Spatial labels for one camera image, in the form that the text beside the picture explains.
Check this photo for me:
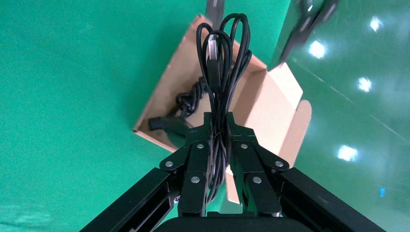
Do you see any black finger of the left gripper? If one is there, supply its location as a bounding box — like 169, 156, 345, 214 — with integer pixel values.
205, 0, 227, 31
278, 0, 341, 65

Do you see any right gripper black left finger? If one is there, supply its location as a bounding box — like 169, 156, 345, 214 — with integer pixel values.
80, 112, 214, 232

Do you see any brown open cardboard box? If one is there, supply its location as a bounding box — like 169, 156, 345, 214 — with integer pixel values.
132, 14, 312, 205

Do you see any knotted black power cord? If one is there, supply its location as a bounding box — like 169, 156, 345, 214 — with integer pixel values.
147, 76, 210, 137

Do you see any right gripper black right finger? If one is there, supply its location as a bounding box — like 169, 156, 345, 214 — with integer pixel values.
226, 112, 387, 232

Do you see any black USB cable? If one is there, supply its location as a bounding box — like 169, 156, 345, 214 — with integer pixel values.
196, 13, 253, 204

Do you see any green table cloth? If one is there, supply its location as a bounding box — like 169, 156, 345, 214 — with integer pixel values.
0, 0, 292, 232

